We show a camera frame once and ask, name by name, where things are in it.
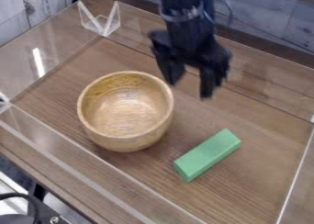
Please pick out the clear acrylic corner bracket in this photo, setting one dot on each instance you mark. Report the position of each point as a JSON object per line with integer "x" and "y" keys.
{"x": 102, "y": 25}

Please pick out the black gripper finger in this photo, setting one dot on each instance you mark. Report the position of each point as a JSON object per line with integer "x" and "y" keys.
{"x": 170, "y": 66}
{"x": 211, "y": 78}

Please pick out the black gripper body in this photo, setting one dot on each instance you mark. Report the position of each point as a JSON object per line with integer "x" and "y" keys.
{"x": 188, "y": 37}

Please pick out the wooden bowl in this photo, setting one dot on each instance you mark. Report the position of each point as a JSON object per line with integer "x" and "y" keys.
{"x": 124, "y": 109}

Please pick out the black stand with cable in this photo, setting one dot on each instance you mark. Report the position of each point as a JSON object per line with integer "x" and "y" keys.
{"x": 24, "y": 208}

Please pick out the clear acrylic barrier wall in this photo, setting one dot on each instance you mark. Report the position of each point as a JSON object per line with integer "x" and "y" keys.
{"x": 140, "y": 153}

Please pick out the green rectangular block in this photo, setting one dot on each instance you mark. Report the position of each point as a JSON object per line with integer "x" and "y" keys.
{"x": 204, "y": 155}

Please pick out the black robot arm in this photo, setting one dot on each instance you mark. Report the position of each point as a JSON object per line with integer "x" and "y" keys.
{"x": 187, "y": 8}

